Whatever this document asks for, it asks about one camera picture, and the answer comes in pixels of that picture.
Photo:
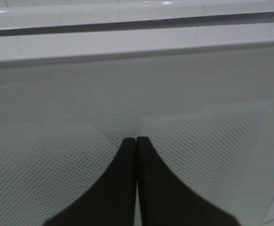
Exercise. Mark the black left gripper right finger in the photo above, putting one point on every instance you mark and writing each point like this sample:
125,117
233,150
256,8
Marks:
165,200

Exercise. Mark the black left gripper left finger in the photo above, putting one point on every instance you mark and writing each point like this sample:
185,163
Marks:
111,200

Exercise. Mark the white microwave oven body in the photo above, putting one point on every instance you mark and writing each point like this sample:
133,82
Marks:
17,14

